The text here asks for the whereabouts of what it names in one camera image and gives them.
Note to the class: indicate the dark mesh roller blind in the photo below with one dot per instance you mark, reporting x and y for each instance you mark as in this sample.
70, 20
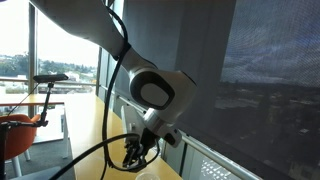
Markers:
266, 83

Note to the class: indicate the black stereo camera bar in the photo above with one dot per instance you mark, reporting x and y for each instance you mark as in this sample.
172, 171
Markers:
50, 78

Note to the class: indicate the clear plastic cup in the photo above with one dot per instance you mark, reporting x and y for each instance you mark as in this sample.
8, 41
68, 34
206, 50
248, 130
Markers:
146, 176

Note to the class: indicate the black camera stand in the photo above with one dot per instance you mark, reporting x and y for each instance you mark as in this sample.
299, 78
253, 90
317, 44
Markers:
45, 106

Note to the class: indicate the grey metal handrail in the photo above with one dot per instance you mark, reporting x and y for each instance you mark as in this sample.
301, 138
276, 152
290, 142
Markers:
213, 155

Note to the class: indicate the orange chair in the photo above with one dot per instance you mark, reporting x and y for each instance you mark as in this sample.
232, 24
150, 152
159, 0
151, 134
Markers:
20, 136

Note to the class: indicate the grey window mullion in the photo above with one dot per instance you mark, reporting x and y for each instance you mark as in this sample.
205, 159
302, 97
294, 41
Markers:
32, 50

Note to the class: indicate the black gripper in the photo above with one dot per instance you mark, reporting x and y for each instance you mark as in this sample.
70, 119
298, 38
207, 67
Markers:
146, 141

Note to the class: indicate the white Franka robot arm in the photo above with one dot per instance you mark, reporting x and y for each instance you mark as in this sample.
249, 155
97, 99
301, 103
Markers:
156, 90

